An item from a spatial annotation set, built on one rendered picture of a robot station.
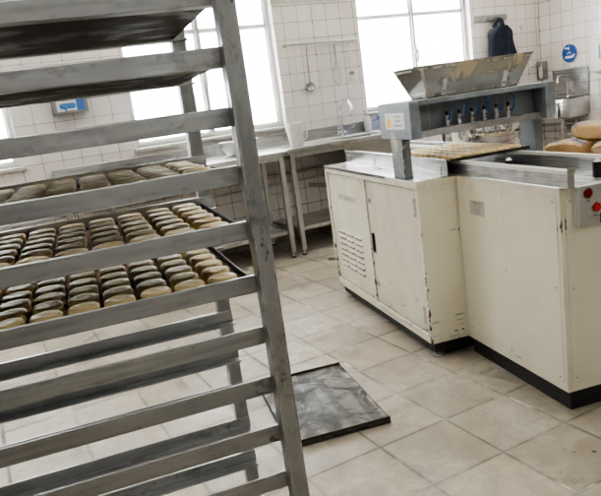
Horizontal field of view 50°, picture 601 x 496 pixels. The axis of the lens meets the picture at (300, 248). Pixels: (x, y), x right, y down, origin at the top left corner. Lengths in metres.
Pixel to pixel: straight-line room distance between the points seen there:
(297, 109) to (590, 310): 4.10
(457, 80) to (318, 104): 3.34
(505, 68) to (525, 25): 4.84
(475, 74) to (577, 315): 1.16
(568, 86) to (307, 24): 3.05
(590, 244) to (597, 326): 0.31
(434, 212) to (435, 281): 0.32
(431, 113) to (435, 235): 0.54
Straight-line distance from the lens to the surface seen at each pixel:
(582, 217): 2.38
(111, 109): 5.52
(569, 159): 2.77
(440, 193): 2.89
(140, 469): 1.13
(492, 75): 3.07
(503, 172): 2.62
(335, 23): 6.38
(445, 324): 3.03
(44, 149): 0.99
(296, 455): 1.15
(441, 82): 2.94
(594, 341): 2.57
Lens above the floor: 1.24
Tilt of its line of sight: 13 degrees down
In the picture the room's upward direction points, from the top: 8 degrees counter-clockwise
